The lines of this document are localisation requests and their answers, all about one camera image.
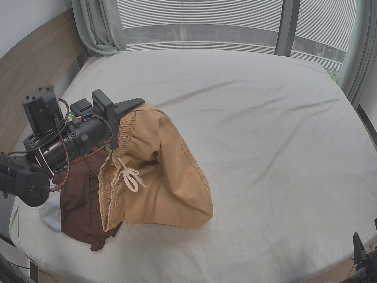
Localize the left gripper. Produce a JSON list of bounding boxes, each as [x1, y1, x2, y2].
[[60, 90, 146, 164]]

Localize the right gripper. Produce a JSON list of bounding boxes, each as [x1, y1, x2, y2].
[[353, 218, 377, 279]]

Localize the tan shorts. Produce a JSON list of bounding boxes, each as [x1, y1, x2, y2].
[[98, 101, 214, 232]]

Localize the bed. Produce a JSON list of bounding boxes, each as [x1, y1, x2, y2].
[[0, 8, 377, 283]]

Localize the grey-green curtain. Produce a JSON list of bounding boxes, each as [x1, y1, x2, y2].
[[68, 0, 128, 57], [337, 0, 377, 109]]

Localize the brown garment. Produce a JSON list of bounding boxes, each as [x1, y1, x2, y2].
[[51, 151, 125, 251]]

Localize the window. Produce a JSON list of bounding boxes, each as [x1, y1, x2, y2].
[[113, 0, 358, 82]]

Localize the white garment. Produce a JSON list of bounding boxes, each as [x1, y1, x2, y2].
[[39, 195, 63, 232]]

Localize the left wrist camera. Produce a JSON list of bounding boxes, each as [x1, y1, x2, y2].
[[70, 98, 92, 116]]

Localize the black cable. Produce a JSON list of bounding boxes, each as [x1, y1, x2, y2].
[[12, 264, 69, 283]]

